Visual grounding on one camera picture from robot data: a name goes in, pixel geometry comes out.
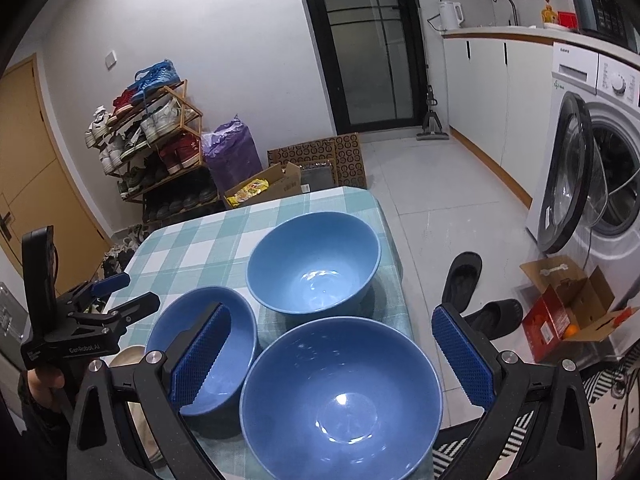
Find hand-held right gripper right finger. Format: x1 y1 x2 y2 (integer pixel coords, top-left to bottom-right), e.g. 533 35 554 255
431 302 598 480

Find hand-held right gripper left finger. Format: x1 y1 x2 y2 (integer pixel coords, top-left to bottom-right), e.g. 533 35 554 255
65 301 233 480

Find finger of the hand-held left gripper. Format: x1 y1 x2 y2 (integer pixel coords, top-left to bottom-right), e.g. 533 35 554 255
57 272 131 313
67 292 161 333

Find small dark blue bowl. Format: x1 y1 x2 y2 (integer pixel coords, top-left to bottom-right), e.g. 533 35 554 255
145 286 259 418

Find beige round plate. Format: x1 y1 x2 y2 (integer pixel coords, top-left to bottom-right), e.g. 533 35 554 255
109 345 168 467

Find large blue bowl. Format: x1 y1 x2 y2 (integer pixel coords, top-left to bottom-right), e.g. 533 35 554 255
239 316 444 480

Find light blue bowl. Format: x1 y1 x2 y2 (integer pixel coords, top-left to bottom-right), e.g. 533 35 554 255
246 211 382 317

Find person's left hand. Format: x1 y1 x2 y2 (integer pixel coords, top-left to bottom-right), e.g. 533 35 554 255
25 364 66 410

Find heap of dark sandals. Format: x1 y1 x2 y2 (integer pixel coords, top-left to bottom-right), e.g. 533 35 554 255
100 222 151 281

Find black slipper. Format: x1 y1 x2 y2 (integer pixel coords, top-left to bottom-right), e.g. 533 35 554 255
462 298 524 341
441 251 483 316

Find silver suitcase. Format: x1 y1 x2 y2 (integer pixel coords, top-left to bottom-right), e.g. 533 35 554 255
0 282 28 346

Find red cardboard box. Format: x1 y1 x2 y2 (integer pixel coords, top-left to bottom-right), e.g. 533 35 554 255
519 254 640 363

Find teal checked tablecloth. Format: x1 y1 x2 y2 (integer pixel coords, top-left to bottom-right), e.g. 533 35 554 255
102 186 436 480

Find wooden door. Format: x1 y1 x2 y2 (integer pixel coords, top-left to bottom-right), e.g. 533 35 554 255
0 52 113 291

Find wooden shoe rack with shoes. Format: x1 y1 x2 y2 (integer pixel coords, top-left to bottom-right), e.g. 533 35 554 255
84 59 221 223

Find black white striped rug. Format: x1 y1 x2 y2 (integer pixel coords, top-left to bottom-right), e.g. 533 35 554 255
432 350 640 480

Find yellow snack packet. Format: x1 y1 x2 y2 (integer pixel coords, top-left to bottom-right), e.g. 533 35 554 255
227 178 271 207

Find purple plastic bag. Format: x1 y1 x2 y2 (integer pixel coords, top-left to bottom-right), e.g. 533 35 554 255
201 115 263 196

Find open cardboard box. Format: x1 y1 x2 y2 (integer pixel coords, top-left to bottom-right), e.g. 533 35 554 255
222 161 303 211

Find dark flat package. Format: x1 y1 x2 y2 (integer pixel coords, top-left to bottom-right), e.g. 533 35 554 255
299 159 337 193

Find patterned brown cardboard panel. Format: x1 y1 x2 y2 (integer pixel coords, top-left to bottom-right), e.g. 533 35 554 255
266 132 369 191

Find grey floor mop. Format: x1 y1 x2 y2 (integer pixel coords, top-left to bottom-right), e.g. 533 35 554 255
414 0 453 142

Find white kitchen cabinet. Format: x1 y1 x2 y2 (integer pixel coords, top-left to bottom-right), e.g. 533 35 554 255
442 25 556 206

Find white washing machine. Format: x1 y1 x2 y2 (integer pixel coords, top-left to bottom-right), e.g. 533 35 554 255
525 40 640 311

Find black framed glass door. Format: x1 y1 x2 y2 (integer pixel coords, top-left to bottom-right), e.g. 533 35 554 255
291 0 426 133

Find white electric kettle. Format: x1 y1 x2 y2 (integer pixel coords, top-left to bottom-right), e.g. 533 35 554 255
438 0 465 31

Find chrome faucet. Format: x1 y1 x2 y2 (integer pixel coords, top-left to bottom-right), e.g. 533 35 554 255
492 0 520 27

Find black pressure cooker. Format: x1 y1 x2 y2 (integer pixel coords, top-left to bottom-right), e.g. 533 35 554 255
565 0 630 47

